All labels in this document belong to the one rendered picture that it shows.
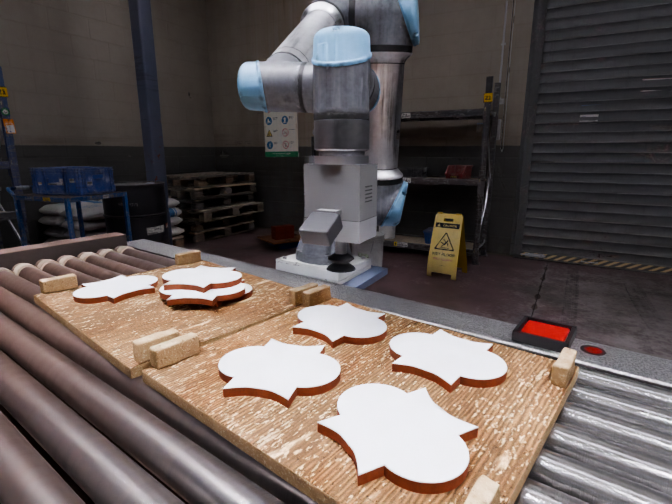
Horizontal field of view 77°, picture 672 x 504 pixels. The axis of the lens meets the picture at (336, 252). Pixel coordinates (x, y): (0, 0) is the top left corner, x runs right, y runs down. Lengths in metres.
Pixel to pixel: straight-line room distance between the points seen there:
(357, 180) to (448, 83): 4.87
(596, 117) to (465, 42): 1.60
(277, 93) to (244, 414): 0.46
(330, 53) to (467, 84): 4.80
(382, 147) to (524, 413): 0.70
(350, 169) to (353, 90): 0.10
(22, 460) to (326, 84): 0.51
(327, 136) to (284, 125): 5.83
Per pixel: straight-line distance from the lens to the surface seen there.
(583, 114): 5.12
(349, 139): 0.56
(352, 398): 0.46
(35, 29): 5.96
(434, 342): 0.59
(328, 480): 0.39
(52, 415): 0.57
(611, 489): 0.47
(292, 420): 0.45
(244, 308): 0.73
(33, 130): 5.75
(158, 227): 4.49
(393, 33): 1.01
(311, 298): 0.72
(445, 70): 5.43
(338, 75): 0.56
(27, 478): 0.49
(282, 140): 6.40
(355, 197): 0.55
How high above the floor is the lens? 1.20
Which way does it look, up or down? 14 degrees down
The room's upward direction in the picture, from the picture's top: straight up
